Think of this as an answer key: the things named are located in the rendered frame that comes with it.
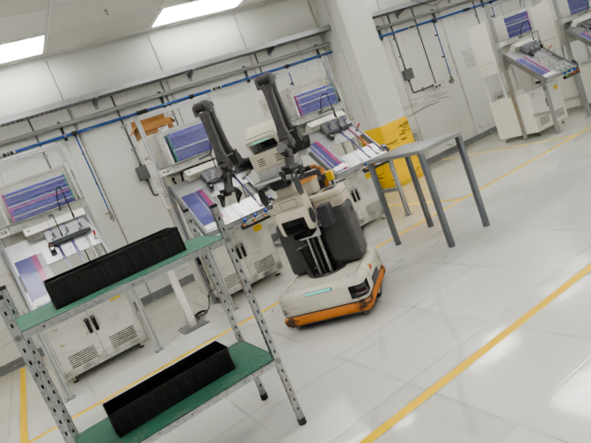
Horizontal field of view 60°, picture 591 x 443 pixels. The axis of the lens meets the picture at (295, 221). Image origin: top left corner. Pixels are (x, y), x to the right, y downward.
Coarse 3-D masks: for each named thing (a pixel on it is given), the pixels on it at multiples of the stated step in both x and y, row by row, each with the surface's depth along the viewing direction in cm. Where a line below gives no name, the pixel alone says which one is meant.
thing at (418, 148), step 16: (416, 144) 428; (432, 144) 390; (368, 160) 447; (384, 160) 424; (464, 160) 406; (416, 176) 467; (432, 192) 391; (384, 208) 451; (480, 208) 413; (432, 224) 474; (448, 224) 396; (448, 240) 398
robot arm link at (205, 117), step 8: (208, 104) 307; (208, 112) 307; (208, 120) 307; (208, 128) 308; (208, 136) 309; (216, 136) 310; (216, 144) 309; (216, 152) 310; (224, 152) 313; (216, 160) 311; (224, 160) 310
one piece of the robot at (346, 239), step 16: (320, 192) 352; (336, 192) 346; (336, 208) 350; (352, 208) 365; (336, 224) 352; (352, 224) 353; (288, 240) 366; (304, 240) 361; (320, 240) 353; (336, 240) 355; (352, 240) 352; (288, 256) 369; (304, 256) 359; (320, 256) 355; (336, 256) 359; (352, 256) 355; (304, 272) 372; (320, 272) 359
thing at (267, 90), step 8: (272, 80) 289; (264, 88) 291; (272, 88) 292; (272, 96) 291; (272, 104) 292; (272, 112) 293; (280, 112) 295; (280, 120) 293; (280, 128) 294; (280, 136) 295; (288, 136) 294
